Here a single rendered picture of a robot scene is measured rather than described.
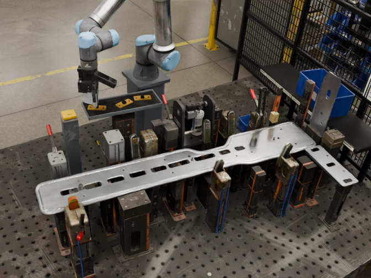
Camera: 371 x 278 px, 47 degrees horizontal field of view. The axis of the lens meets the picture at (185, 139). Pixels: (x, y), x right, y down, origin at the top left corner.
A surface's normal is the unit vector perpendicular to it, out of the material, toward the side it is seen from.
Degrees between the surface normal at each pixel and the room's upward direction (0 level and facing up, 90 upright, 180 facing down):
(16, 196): 0
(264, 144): 0
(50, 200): 0
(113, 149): 90
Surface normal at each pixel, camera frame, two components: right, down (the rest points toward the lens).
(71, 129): 0.42, 0.58
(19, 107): 0.07, -0.79
